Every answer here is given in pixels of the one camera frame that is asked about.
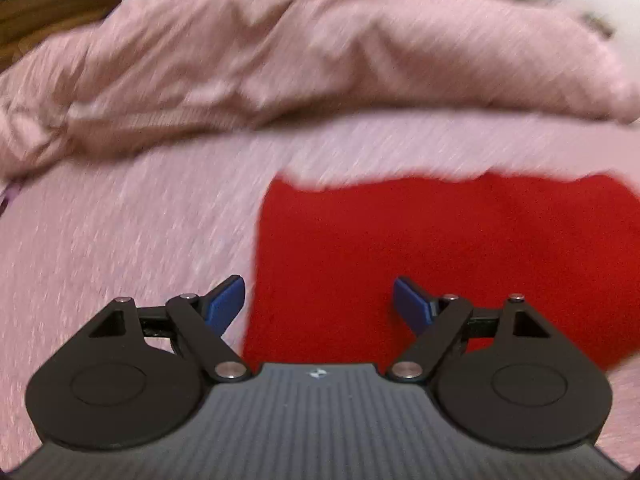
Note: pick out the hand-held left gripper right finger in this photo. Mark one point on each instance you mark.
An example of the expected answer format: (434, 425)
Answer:
(412, 303)

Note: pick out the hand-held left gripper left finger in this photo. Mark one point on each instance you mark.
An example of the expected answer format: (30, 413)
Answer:
(227, 301)

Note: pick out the red and black knitted sweater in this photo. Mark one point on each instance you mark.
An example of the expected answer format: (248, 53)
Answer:
(425, 240)

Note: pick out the pink bed sheet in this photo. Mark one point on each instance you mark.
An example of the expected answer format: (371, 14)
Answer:
(125, 230)

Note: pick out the pink striped quilt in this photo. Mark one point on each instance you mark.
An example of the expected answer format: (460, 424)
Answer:
(300, 55)

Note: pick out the dark wooden headboard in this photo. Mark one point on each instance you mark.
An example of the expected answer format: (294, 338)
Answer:
(45, 15)

